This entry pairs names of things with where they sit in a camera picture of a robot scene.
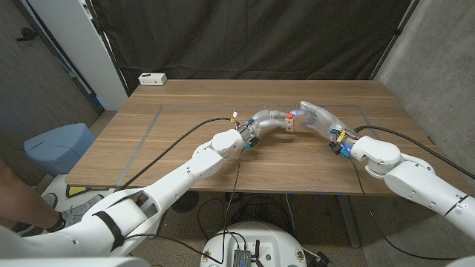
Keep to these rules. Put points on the grey electronics module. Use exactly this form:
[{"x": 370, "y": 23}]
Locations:
[{"x": 242, "y": 258}]

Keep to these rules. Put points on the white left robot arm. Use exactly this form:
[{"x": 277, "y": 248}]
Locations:
[{"x": 163, "y": 185}]

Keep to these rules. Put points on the black backdrop stand pole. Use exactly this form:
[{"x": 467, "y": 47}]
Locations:
[
  {"x": 107, "y": 48},
  {"x": 395, "y": 37}
]

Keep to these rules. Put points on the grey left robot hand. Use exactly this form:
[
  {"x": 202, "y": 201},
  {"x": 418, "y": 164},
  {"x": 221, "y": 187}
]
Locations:
[{"x": 261, "y": 121}]

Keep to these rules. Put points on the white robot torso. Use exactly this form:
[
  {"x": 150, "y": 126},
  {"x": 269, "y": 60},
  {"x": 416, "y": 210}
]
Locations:
[{"x": 267, "y": 241}]

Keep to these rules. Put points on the grey table leg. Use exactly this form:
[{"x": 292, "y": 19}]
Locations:
[{"x": 349, "y": 219}]

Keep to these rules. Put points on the black floor device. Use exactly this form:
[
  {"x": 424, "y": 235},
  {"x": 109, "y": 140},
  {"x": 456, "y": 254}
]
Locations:
[{"x": 323, "y": 260}]

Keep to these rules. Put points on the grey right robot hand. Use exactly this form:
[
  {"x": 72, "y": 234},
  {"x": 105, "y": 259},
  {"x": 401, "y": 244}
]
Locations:
[{"x": 326, "y": 118}]

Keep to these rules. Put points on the person's bare leg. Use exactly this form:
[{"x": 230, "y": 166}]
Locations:
[{"x": 22, "y": 205}]

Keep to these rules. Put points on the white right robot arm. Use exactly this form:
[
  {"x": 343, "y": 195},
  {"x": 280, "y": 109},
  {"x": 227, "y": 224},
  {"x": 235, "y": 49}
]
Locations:
[{"x": 419, "y": 185}]

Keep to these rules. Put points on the black backdrop curtain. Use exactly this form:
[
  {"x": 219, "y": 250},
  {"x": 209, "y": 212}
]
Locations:
[{"x": 241, "y": 37}]

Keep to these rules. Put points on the grey sneaker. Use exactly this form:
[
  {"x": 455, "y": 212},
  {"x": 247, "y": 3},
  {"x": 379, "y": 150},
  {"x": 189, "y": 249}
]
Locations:
[
  {"x": 51, "y": 200},
  {"x": 78, "y": 213}
]

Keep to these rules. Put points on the large wooden board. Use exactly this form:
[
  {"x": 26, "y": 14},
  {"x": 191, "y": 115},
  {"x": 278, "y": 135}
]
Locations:
[{"x": 185, "y": 106}]

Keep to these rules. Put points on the white cabinet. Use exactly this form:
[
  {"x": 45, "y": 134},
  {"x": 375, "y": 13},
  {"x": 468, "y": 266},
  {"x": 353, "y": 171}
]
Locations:
[{"x": 81, "y": 48}]

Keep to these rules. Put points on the light blue stool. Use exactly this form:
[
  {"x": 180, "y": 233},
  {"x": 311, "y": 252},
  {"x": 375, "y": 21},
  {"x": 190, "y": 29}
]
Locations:
[{"x": 59, "y": 146}]

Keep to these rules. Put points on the black antenna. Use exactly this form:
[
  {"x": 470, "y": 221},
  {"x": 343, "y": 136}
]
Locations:
[{"x": 257, "y": 249}]

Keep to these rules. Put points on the round black floor grille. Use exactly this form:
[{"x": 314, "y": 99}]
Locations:
[{"x": 185, "y": 202}]

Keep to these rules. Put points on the dark wall rail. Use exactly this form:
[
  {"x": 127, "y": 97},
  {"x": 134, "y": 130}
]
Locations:
[{"x": 55, "y": 52}]

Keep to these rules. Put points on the wooden block with holes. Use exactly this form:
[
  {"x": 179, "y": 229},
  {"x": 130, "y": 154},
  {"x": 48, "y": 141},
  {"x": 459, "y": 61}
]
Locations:
[{"x": 289, "y": 125}]

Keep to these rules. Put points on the white floor platform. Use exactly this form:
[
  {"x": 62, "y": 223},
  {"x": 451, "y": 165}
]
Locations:
[{"x": 55, "y": 182}]

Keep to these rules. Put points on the white power strip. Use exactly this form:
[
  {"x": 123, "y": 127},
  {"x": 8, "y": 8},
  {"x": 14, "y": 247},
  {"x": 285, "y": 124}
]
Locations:
[{"x": 152, "y": 78}]

